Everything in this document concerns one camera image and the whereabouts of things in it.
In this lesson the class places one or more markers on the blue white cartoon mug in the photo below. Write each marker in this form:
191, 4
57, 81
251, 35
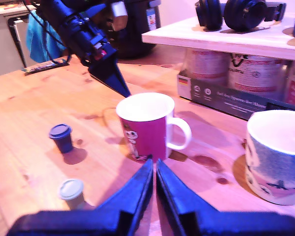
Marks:
275, 159

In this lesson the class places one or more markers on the black over-ear headphones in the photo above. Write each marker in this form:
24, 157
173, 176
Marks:
243, 14

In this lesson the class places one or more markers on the small dark blue lidded cup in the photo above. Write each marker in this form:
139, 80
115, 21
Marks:
62, 140

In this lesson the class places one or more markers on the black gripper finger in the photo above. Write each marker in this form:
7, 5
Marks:
172, 196
118, 71
100, 70
137, 196

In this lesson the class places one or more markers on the bright blue cloth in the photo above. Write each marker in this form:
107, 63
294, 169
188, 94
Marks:
37, 46

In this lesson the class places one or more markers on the black rice cooker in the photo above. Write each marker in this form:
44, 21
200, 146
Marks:
137, 37

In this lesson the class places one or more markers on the red cartoon coffee mug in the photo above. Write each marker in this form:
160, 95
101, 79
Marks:
147, 132

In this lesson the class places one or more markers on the dark printed cardboard tray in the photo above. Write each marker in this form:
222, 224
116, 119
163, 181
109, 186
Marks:
223, 98

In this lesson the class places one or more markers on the light wooden board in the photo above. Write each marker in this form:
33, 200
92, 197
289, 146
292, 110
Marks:
211, 39

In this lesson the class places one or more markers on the small pale green lidded cup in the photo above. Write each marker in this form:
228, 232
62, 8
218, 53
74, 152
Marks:
72, 194

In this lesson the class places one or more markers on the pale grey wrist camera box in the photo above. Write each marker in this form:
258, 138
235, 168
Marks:
119, 14

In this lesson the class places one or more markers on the white kitchen cabinet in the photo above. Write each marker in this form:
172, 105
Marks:
0, 49

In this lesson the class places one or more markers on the dark wrapped snack bar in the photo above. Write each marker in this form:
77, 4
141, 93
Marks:
44, 66

